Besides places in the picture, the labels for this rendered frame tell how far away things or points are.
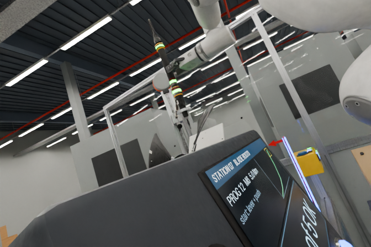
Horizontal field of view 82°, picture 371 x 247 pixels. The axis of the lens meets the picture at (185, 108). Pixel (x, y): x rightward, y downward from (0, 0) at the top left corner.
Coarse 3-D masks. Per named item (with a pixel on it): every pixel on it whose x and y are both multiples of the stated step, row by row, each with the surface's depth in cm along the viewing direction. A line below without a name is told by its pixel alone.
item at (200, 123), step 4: (208, 108) 111; (212, 108) 105; (208, 112) 106; (200, 116) 120; (204, 116) 109; (200, 120) 115; (204, 120) 104; (200, 124) 108; (200, 128) 103; (196, 136) 107; (196, 140) 101
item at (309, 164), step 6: (306, 150) 103; (312, 150) 98; (294, 156) 100; (300, 156) 95; (306, 156) 93; (312, 156) 92; (300, 162) 94; (306, 162) 93; (312, 162) 92; (318, 162) 91; (300, 168) 94; (306, 168) 93; (312, 168) 92; (318, 168) 91; (306, 174) 93; (312, 174) 92
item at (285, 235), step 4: (284, 228) 14; (284, 232) 14; (284, 236) 13; (288, 236) 14; (280, 240) 13; (284, 240) 13; (288, 240) 13; (292, 240) 14; (280, 244) 12; (284, 244) 13; (288, 244) 13; (292, 244) 13; (296, 244) 14
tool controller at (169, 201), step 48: (240, 144) 19; (96, 192) 7; (144, 192) 8; (192, 192) 10; (240, 192) 13; (288, 192) 20; (48, 240) 5; (96, 240) 6; (144, 240) 7; (192, 240) 8; (240, 240) 10
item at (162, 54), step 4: (160, 52) 104; (164, 52) 104; (160, 56) 104; (164, 56) 103; (164, 60) 103; (164, 64) 103; (168, 64) 103; (172, 72) 102; (168, 76) 102; (172, 76) 101; (176, 84) 100
